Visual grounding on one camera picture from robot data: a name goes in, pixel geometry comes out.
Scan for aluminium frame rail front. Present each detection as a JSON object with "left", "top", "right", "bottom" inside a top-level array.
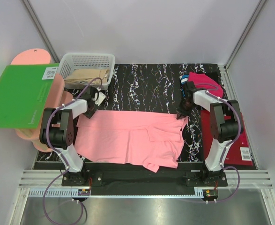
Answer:
[{"left": 19, "top": 170, "right": 273, "bottom": 189}]

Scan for beige folded t-shirt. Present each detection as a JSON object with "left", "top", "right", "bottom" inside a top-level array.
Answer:
[{"left": 64, "top": 69, "right": 110, "bottom": 84}]

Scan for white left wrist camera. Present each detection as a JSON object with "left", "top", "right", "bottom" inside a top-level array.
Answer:
[{"left": 94, "top": 91, "right": 106, "bottom": 106}]

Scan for light pink t-shirt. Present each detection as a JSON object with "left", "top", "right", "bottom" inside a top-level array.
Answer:
[{"left": 75, "top": 111, "right": 188, "bottom": 173}]

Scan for blue white folded t-shirt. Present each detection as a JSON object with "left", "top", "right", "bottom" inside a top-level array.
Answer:
[{"left": 179, "top": 75, "right": 189, "bottom": 96}]

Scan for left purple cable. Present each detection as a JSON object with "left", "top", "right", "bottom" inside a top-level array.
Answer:
[{"left": 42, "top": 77, "right": 104, "bottom": 224}]

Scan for dark red folder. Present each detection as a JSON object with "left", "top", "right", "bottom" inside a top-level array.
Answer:
[{"left": 201, "top": 110, "right": 253, "bottom": 166}]

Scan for pink oval board upper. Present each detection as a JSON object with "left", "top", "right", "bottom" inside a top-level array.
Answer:
[{"left": 11, "top": 48, "right": 65, "bottom": 143}]

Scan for magenta folded t-shirt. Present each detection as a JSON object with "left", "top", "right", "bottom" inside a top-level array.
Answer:
[{"left": 188, "top": 72, "right": 223, "bottom": 98}]

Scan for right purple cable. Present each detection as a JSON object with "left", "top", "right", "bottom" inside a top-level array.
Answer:
[{"left": 193, "top": 83, "right": 243, "bottom": 203}]

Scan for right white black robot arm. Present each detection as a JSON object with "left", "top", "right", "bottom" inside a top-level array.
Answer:
[{"left": 177, "top": 81, "right": 244, "bottom": 186}]

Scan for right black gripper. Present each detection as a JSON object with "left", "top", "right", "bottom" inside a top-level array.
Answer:
[{"left": 177, "top": 97, "right": 195, "bottom": 120}]

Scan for green cutting board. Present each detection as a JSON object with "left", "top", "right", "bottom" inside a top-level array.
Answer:
[{"left": 0, "top": 63, "right": 58, "bottom": 129}]

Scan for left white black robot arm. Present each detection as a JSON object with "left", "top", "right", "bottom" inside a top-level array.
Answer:
[{"left": 39, "top": 87, "right": 106, "bottom": 186}]

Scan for purple cable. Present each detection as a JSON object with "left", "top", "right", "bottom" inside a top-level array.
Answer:
[
  {"left": 193, "top": 83, "right": 243, "bottom": 203},
  {"left": 42, "top": 77, "right": 104, "bottom": 224}
]

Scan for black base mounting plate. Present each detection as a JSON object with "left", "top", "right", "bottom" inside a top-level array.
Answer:
[{"left": 62, "top": 162, "right": 228, "bottom": 188}]

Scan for white plastic basket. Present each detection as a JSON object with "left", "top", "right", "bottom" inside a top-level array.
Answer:
[{"left": 57, "top": 53, "right": 115, "bottom": 90}]

